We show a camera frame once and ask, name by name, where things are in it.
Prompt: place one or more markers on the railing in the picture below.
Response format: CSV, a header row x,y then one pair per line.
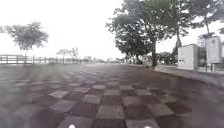
x,y
20,59

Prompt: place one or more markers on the robot's own part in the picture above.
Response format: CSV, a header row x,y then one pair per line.
x,y
147,127
71,126

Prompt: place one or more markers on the row of tall trees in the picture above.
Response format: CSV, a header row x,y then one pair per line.
x,y
140,26

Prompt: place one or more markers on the checkered brick paved path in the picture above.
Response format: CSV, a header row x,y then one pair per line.
x,y
110,100

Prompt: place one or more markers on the small distant trees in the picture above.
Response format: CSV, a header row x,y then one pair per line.
x,y
71,52

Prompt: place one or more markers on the grey board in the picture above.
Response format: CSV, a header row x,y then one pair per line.
x,y
186,56

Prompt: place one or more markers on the broad-crowned lone tree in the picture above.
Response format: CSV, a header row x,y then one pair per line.
x,y
28,36

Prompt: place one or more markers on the white sign on posts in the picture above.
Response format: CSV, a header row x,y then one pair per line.
x,y
213,50

